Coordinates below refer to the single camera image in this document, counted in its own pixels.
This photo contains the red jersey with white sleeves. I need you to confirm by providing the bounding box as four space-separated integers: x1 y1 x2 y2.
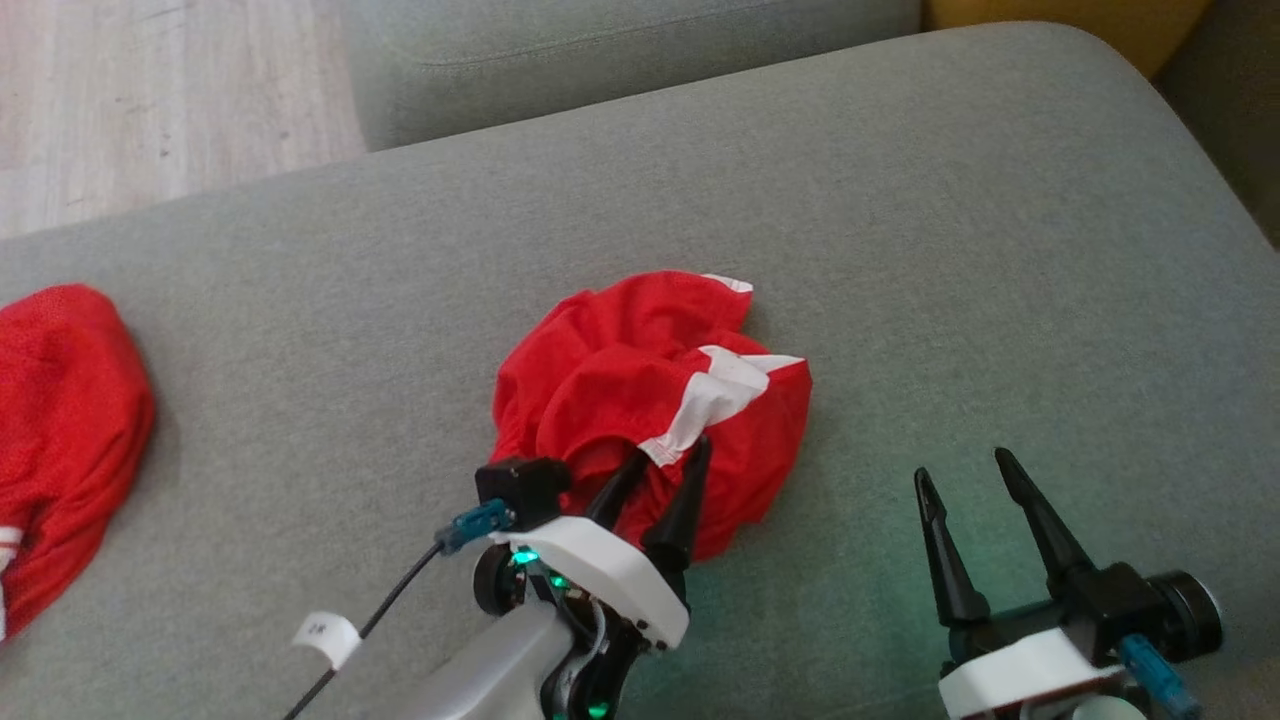
0 284 157 641

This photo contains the large grey sofa seat cushion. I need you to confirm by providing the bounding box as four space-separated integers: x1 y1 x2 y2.
0 22 1280 720

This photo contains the blue right camera connector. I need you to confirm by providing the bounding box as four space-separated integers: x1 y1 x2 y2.
1118 634 1203 719

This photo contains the blue left camera connector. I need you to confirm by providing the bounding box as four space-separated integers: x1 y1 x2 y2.
438 499 517 556

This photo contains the red garment with white band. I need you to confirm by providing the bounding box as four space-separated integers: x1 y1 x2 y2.
488 270 813 563

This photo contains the blue camera connector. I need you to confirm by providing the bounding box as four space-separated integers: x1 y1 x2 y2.
1118 634 1203 719
438 499 517 556

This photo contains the white cable label tag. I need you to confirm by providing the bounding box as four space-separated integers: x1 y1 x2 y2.
291 611 362 672

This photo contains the yellow cushion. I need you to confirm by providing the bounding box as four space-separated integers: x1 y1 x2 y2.
922 0 1216 81

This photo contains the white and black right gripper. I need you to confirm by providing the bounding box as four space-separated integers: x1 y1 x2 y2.
913 447 1153 720

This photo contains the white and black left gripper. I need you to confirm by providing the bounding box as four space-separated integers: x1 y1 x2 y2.
513 433 714 720

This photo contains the small grey sofa cushion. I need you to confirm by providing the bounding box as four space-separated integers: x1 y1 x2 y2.
338 0 923 153

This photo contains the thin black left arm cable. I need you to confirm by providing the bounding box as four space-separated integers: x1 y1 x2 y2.
283 540 448 720

